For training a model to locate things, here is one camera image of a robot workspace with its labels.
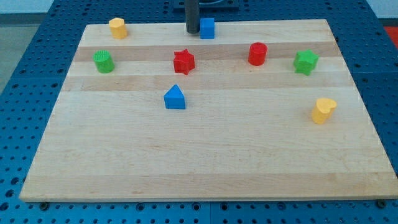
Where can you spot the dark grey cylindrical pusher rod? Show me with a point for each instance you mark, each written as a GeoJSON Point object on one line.
{"type": "Point", "coordinates": [192, 16]}

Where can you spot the green star block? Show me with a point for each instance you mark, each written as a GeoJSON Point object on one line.
{"type": "Point", "coordinates": [305, 62]}

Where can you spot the blue triangle block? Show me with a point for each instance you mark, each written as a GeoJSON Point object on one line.
{"type": "Point", "coordinates": [175, 99]}

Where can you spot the green cylinder block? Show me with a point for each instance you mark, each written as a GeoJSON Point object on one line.
{"type": "Point", "coordinates": [103, 61]}

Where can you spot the yellow heart block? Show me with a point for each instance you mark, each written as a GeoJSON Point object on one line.
{"type": "Point", "coordinates": [323, 109]}

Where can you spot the blue cube block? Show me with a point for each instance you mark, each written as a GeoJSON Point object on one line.
{"type": "Point", "coordinates": [207, 28]}

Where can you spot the wooden board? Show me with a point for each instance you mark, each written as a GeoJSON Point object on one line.
{"type": "Point", "coordinates": [246, 134]}

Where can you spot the red cylinder block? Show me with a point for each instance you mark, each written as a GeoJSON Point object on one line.
{"type": "Point", "coordinates": [257, 53]}

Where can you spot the red star block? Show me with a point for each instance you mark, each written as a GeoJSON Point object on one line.
{"type": "Point", "coordinates": [183, 61]}

